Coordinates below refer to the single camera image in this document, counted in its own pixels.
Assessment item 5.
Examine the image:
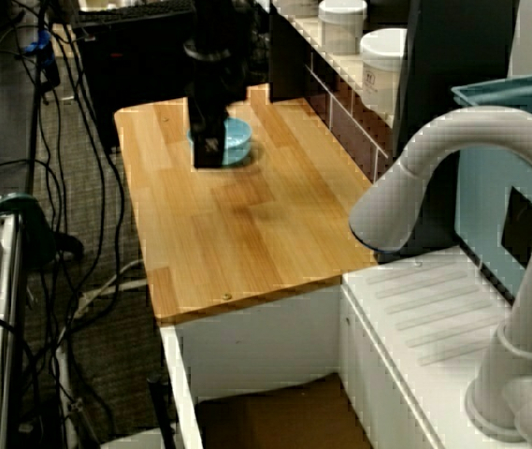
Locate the dark grey frame post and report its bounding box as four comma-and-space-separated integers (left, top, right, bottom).
394, 0, 519, 256

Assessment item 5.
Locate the white jar with label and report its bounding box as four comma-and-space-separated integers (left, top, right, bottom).
359, 27, 408, 117

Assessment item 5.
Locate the blue tape piece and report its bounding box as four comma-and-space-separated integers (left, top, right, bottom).
23, 29, 57, 67

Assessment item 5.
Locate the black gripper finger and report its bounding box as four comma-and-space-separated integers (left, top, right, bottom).
208, 133, 227, 169
193, 134, 211, 170

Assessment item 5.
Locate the wooden countertop board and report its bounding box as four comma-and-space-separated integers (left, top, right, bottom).
114, 83, 380, 325

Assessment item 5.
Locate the white sink unit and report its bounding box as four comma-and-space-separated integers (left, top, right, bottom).
158, 246, 532, 449

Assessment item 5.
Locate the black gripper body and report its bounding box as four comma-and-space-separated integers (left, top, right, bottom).
187, 95, 230, 140

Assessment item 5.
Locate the light blue bowl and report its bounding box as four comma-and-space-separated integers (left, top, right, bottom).
185, 116, 253, 168

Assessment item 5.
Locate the black vertical pole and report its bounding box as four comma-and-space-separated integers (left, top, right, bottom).
24, 0, 51, 200

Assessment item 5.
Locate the white plastic jar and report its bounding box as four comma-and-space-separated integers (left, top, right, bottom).
272, 0, 319, 16
317, 0, 369, 56

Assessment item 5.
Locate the green power tool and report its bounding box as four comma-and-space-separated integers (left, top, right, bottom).
0, 193, 86, 270

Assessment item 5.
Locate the white power strip cable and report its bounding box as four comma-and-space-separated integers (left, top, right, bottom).
77, 258, 149, 322

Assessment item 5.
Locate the teal plastic bin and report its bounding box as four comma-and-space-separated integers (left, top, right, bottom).
450, 68, 532, 130
454, 123, 532, 305

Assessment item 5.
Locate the black frame post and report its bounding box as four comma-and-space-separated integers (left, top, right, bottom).
268, 0, 314, 103

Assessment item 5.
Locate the dark tile backsplash panel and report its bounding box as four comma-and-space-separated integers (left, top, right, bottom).
304, 60, 396, 184

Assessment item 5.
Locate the cream shelf ledge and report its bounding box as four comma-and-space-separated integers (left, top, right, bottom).
283, 12, 407, 130

